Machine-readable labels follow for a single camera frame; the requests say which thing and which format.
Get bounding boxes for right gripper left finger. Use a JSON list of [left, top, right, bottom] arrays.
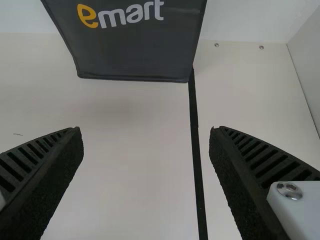
[[0, 126, 85, 240]]

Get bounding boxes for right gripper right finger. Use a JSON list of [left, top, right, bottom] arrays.
[[208, 125, 320, 240]]

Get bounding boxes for black strip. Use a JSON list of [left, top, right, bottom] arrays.
[[187, 65, 209, 240]]

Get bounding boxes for dark grey bag with straps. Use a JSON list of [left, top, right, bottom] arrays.
[[40, 0, 208, 85]]

